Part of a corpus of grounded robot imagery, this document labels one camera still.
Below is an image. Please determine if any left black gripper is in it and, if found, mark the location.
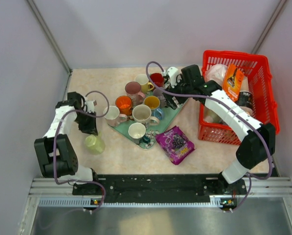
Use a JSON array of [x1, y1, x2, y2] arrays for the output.
[[74, 110, 98, 136]]

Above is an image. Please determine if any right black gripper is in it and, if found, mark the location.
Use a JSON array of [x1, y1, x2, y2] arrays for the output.
[[162, 74, 193, 110]]

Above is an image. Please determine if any mauve grey mug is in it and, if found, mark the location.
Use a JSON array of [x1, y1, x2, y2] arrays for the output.
[[153, 89, 167, 108]]

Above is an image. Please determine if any blue teal mug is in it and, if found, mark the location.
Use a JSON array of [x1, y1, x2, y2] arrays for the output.
[[143, 95, 165, 120]]

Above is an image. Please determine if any light green mug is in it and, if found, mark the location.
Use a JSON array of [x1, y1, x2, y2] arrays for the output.
[[85, 132, 106, 155]]

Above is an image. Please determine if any red mug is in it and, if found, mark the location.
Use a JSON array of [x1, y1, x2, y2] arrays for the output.
[[150, 73, 164, 87]]

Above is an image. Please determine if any pink cream mug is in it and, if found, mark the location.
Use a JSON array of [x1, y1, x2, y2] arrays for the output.
[[103, 106, 128, 127]]

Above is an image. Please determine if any yellow mug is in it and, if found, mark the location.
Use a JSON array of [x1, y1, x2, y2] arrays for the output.
[[135, 74, 154, 94]]

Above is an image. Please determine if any cream green mug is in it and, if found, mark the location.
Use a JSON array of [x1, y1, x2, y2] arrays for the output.
[[132, 104, 160, 128]]

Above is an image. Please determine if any pink floral mug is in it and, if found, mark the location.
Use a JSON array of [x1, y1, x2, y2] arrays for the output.
[[125, 81, 146, 107]]

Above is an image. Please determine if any orange mug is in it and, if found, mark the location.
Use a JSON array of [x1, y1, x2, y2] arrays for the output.
[[115, 95, 134, 116]]

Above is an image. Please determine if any dark teal mug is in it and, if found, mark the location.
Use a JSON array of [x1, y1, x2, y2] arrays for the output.
[[128, 122, 151, 144]]

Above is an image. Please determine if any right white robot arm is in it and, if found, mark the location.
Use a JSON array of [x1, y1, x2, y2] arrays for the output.
[[162, 65, 276, 194]]

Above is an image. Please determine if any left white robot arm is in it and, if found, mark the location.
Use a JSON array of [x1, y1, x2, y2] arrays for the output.
[[34, 92, 100, 194]]

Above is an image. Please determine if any green floral tray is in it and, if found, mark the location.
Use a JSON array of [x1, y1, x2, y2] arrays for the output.
[[108, 73, 189, 150]]

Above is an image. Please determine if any purple snack bag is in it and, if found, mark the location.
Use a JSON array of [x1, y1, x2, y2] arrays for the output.
[[155, 126, 195, 165]]

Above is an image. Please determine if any white plastic bag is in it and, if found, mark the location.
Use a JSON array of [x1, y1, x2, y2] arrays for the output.
[[204, 64, 228, 85]]

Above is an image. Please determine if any tall orange box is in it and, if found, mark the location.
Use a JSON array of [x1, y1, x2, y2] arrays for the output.
[[222, 64, 244, 101]]

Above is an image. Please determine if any black label cup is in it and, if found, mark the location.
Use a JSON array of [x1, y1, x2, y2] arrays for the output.
[[237, 91, 253, 116]]

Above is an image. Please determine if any red plastic basket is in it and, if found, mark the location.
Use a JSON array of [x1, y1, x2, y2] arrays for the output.
[[198, 50, 280, 145]]

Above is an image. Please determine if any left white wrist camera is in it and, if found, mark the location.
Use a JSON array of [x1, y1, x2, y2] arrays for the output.
[[84, 97, 97, 113]]

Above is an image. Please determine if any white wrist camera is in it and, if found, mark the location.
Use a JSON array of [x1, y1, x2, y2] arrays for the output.
[[161, 67, 180, 88], [84, 97, 97, 113]]

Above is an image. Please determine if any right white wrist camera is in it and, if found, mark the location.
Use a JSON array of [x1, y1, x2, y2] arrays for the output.
[[161, 67, 180, 88]]

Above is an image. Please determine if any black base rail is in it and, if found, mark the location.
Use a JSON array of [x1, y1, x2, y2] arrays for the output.
[[72, 173, 249, 204]]

